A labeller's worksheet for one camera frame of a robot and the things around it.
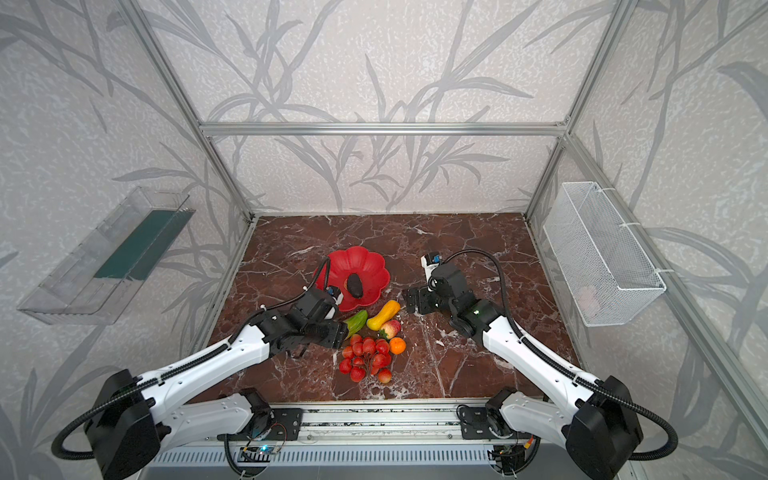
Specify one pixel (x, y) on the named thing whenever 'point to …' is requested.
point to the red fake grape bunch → (365, 355)
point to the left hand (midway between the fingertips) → (343, 322)
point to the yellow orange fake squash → (389, 309)
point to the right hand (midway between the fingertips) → (419, 279)
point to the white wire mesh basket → (605, 271)
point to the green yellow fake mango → (356, 322)
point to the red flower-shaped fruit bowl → (338, 266)
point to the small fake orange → (397, 346)
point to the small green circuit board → (267, 449)
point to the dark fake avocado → (355, 285)
